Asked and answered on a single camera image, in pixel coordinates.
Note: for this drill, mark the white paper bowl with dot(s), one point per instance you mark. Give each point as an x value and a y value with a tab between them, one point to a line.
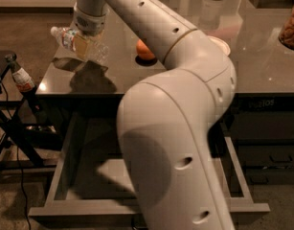
220	46

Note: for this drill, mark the orange fruit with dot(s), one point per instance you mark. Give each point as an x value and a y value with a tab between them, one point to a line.
143	51

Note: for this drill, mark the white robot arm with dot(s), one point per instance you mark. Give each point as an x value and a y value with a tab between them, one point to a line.
163	121

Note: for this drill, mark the dark glass soda bottle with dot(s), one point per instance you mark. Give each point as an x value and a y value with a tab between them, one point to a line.
26	86

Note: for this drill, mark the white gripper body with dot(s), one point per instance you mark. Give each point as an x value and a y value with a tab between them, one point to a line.
89	23

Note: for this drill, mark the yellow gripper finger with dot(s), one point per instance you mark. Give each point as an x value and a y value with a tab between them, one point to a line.
81	44

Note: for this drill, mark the open grey top drawer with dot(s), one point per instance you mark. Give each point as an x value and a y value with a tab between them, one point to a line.
91	187

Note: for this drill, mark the clear plastic water bottle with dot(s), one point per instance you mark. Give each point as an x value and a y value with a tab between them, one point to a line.
64	36

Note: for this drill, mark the black side table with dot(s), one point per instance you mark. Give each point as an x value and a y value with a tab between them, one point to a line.
26	134

